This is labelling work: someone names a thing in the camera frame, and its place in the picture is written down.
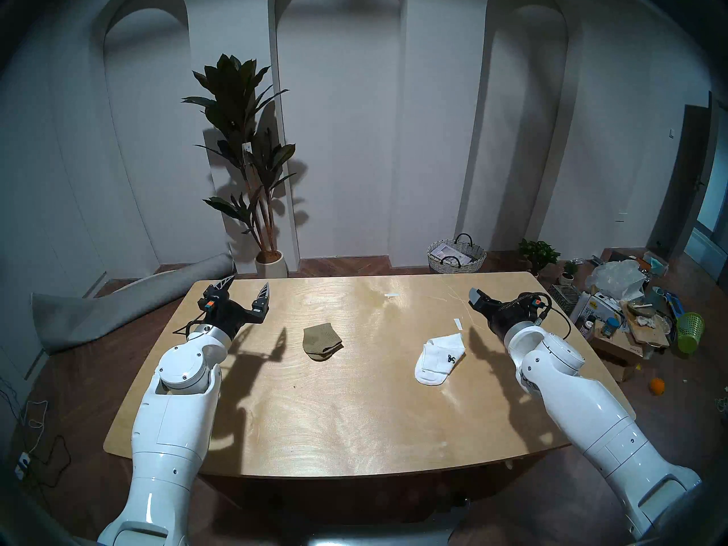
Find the tiny potted plant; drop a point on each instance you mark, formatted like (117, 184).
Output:
(567, 272)

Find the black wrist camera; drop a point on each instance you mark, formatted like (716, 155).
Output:
(533, 303)
(209, 307)

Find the olive green ribbed sock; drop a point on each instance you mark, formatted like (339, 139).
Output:
(318, 340)

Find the brown cardboard box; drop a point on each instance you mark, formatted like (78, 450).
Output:
(620, 354)

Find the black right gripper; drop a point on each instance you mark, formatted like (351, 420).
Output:
(512, 317)

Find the white sock with black logo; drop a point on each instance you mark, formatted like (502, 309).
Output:
(435, 364)

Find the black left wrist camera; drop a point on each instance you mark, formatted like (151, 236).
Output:
(209, 307)

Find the white power strip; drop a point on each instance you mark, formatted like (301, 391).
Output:
(23, 465)

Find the green plastic mesh basket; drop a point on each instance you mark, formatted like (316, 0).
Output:
(690, 331)

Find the wooden board with clutter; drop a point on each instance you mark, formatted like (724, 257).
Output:
(648, 327)

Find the orange fruit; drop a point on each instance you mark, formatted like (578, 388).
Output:
(657, 385)

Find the small bushy potted plant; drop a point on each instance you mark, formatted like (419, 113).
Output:
(537, 253)

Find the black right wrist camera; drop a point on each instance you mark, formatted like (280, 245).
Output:
(533, 303)

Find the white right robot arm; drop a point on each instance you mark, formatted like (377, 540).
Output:
(597, 420)

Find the rolled grey mat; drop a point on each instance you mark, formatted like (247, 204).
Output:
(114, 306)

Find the tall potted leafy plant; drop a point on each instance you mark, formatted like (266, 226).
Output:
(233, 95)

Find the blue plastic tool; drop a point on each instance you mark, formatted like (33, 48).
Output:
(674, 306)

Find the dark brown open door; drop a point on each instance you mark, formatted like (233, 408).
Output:
(679, 181)

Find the clear crumpled plastic bag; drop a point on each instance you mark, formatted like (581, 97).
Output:
(617, 277)

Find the teal plastic bag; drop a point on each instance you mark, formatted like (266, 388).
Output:
(654, 263)

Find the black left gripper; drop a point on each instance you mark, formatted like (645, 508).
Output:
(230, 316)

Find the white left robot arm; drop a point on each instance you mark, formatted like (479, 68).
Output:
(170, 437)

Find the blue lidded can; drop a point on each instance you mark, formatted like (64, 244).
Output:
(610, 327)

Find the white printed carton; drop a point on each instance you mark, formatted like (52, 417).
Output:
(600, 309)

